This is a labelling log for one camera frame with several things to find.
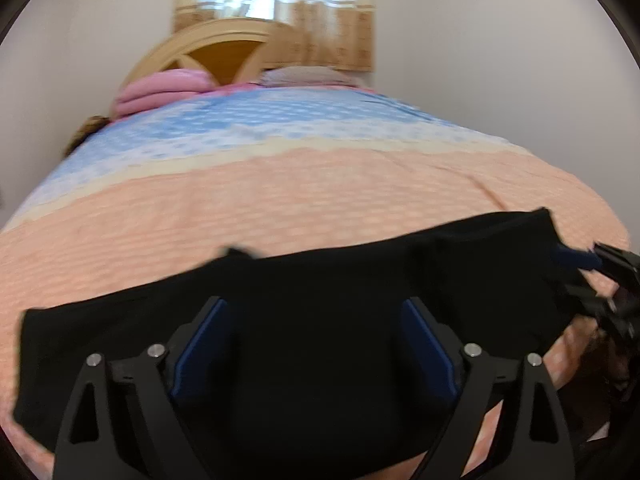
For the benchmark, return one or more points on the beige wooden headboard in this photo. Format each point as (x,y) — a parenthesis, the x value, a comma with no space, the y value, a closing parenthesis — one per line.
(231,50)

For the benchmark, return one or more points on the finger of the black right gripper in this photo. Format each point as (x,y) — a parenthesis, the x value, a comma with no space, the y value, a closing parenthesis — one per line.
(586,260)

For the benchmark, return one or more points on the beige floral window curtain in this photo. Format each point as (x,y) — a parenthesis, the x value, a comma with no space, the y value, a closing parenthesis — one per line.
(336,33)

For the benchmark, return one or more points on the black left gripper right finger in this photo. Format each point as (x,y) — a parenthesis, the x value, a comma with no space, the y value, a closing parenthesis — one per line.
(506,420)

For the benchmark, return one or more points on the pink folded blanket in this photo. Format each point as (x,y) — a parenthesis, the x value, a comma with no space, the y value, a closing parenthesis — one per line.
(159,89)

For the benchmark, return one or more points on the black pants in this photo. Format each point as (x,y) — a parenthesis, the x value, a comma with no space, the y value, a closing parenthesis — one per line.
(316,379)

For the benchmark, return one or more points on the striped pillow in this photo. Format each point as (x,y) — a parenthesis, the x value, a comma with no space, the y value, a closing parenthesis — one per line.
(305,76)

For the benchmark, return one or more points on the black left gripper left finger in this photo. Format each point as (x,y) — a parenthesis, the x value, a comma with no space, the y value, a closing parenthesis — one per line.
(160,374)

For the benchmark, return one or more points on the pastel patterned bed cover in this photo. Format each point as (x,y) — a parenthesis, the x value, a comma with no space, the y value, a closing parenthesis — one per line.
(276,170)

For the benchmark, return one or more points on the brown plush item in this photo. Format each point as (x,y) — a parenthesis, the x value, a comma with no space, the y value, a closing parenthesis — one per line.
(90,127)

